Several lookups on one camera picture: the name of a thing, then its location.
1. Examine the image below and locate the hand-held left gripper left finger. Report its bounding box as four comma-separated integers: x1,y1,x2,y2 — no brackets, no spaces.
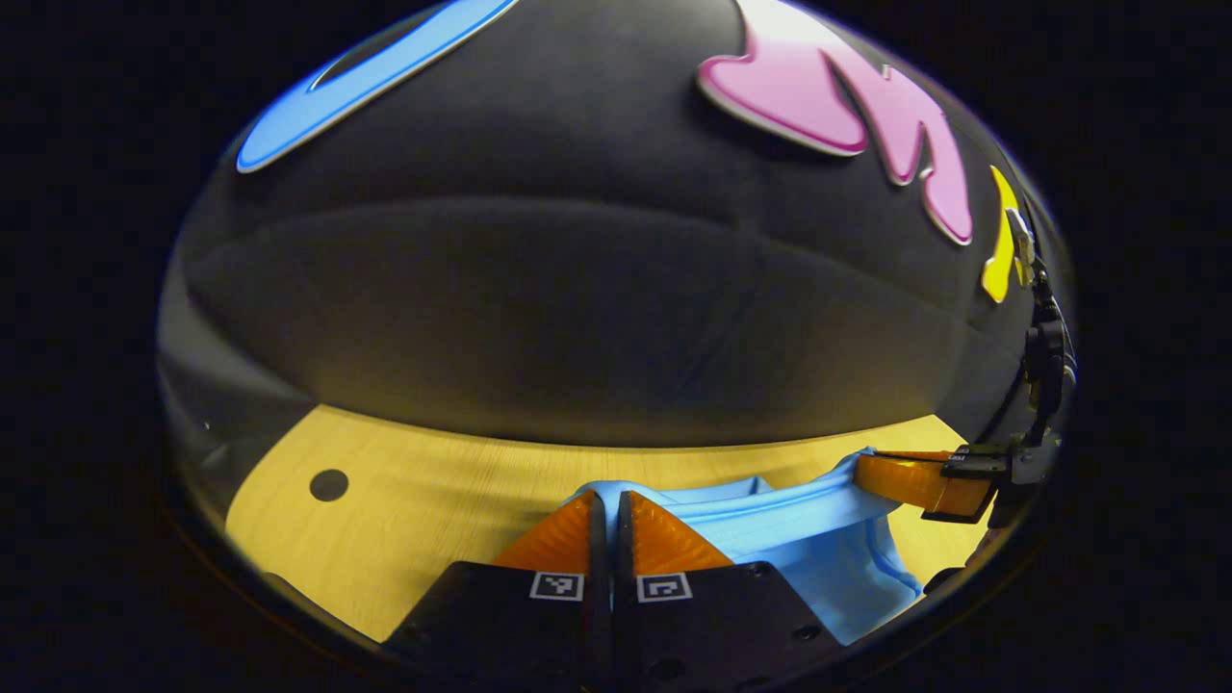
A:
383,489,611,690

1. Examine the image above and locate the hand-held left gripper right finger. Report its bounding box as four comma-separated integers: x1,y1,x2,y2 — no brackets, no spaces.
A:
615,489,850,690

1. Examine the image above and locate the light blue T-shirt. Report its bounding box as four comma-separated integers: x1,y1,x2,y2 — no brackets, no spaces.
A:
568,447,927,647

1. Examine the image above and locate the black backdrop cloth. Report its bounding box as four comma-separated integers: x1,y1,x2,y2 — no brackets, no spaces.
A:
159,0,1075,455

